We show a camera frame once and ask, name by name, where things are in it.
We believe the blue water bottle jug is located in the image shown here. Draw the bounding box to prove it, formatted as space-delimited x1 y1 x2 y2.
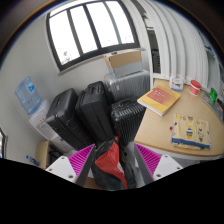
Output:
15 77 42 115

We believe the black hard suitcase middle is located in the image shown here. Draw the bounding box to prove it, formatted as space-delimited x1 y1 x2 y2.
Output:
75 81 114 142

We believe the yellow and red book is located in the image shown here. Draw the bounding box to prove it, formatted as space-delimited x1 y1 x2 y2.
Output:
137 84 180 116

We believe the green cup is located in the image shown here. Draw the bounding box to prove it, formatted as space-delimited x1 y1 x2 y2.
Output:
210 88 217 102

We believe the folded yellow patterned towel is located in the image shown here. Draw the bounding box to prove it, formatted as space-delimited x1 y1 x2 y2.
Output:
171 114 211 150

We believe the black hard suitcase left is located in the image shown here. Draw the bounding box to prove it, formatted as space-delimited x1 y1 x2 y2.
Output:
46 88 93 150

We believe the silver ribbed suitcase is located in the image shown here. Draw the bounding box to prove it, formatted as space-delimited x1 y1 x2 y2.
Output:
104 70 150 102

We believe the red lidded white jar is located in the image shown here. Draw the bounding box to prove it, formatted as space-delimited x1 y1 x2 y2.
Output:
189 80 201 96

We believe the wooden side cabinet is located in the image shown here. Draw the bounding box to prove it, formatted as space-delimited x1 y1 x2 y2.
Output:
35 140 73 170

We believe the small plastic water bottle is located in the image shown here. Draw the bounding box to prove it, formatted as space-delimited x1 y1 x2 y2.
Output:
26 155 40 167

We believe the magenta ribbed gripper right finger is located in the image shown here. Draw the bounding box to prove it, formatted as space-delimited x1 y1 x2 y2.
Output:
134 143 182 184

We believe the black framed window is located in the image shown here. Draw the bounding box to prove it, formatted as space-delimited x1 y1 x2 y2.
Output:
46 0 140 72

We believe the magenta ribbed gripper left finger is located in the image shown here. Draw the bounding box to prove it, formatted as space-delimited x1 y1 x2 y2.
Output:
46 144 95 187

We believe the small white box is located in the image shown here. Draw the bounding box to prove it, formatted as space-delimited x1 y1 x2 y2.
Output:
169 77 184 92

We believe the cardboard box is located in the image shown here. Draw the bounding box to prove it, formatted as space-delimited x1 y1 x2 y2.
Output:
104 49 143 77

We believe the small black ribbed suitcase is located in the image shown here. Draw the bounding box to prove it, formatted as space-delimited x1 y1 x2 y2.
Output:
111 97 146 146

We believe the black hard suitcase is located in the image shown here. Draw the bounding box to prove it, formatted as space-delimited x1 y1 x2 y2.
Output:
75 81 114 142
46 88 93 150

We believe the red and black bag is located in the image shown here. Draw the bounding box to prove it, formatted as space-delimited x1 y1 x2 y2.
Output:
91 137 137 191

